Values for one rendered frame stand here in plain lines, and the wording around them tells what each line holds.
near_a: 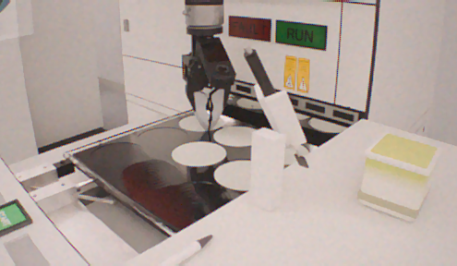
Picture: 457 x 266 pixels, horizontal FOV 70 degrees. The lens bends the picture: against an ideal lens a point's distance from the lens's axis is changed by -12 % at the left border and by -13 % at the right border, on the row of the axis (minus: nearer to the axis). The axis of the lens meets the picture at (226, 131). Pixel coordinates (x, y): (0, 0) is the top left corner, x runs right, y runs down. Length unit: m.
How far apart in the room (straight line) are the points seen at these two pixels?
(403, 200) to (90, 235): 0.40
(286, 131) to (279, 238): 0.11
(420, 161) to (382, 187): 0.05
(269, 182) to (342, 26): 0.39
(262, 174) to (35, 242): 0.25
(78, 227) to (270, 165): 0.30
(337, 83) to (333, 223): 0.37
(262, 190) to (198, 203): 0.16
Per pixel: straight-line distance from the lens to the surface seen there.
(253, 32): 0.80
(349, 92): 0.70
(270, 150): 0.37
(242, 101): 0.84
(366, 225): 0.40
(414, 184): 0.40
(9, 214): 0.46
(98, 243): 0.51
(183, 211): 0.52
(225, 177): 0.59
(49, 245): 0.40
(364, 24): 0.67
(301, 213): 0.40
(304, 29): 0.73
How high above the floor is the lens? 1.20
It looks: 23 degrees down
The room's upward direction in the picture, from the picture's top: straight up
